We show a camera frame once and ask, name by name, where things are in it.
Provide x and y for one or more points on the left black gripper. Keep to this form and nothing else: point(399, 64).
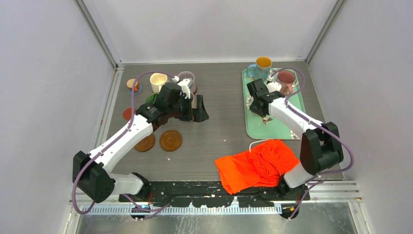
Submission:
point(201, 115)

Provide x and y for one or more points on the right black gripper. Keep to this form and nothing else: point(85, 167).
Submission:
point(252, 107)

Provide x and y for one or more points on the brown wooden coaster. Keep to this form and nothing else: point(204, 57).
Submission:
point(145, 144)
point(170, 140)

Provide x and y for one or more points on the lilac ceramic mug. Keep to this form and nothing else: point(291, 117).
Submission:
point(189, 75)

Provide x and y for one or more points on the green inside mug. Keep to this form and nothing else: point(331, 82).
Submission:
point(152, 98)

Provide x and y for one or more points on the cream white mug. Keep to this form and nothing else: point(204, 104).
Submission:
point(157, 80)

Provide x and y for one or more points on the red round coaster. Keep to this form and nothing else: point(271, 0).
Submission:
point(128, 113)

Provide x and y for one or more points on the small tan cup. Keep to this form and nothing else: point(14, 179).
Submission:
point(132, 84)

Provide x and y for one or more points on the pink mug purple inside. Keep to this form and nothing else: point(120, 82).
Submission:
point(192, 98)

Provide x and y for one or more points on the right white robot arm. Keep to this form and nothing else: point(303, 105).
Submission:
point(320, 148)

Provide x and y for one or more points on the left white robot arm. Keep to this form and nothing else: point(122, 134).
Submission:
point(92, 172)

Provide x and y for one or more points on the blue round coaster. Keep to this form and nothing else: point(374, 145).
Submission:
point(139, 90)

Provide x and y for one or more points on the blue mug yellow inside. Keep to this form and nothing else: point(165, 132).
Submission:
point(260, 69)

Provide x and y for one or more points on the green floral tray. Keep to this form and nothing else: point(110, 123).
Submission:
point(269, 128)

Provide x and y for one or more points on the pink floral mug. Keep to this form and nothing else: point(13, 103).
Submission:
point(286, 79)

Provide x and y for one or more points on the orange cloth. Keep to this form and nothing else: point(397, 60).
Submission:
point(262, 166)

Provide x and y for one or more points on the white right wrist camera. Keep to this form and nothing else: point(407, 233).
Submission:
point(273, 86)

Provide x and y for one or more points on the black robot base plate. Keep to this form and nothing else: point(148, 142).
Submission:
point(211, 194)

